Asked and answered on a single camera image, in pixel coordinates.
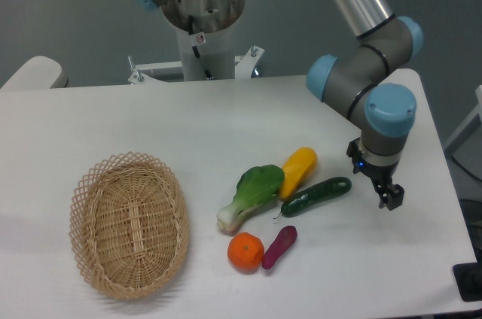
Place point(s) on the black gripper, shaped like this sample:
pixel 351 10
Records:
pixel 380 170

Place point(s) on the yellow bell pepper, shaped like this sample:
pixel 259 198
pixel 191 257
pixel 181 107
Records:
pixel 297 168

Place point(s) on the purple sweet potato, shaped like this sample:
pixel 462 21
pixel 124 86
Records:
pixel 286 237

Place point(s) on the white chair armrest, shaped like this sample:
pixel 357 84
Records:
pixel 38 73

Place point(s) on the green cucumber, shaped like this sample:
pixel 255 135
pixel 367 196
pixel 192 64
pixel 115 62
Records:
pixel 324 191

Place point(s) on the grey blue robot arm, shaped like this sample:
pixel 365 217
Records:
pixel 355 87

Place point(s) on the woven wicker basket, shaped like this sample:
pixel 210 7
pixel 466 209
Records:
pixel 129 226

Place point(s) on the black device at edge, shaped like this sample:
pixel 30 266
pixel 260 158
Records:
pixel 468 281

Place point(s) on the orange tangerine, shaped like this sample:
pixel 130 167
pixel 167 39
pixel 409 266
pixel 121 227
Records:
pixel 245 252

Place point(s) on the green bok choy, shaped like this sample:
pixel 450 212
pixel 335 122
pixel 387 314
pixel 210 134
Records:
pixel 255 190

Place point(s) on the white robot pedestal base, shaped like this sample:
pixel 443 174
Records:
pixel 205 37

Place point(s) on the white frame at right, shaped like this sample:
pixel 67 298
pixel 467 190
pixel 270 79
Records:
pixel 465 129

